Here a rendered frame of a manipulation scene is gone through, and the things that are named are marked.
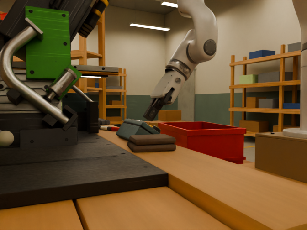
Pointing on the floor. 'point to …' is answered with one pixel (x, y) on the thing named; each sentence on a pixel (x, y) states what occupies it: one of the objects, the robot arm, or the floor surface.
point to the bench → (113, 213)
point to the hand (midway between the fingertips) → (150, 113)
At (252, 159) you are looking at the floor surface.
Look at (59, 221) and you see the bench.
